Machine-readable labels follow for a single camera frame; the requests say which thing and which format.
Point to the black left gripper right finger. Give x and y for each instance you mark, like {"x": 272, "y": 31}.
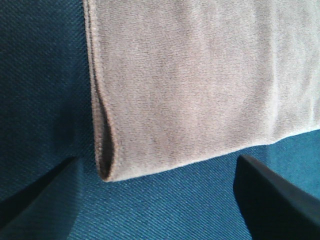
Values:
{"x": 272, "y": 207}

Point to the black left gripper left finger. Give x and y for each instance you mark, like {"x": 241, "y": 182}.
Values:
{"x": 45, "y": 209}

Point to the brown towel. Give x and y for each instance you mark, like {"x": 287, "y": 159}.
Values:
{"x": 175, "y": 82}

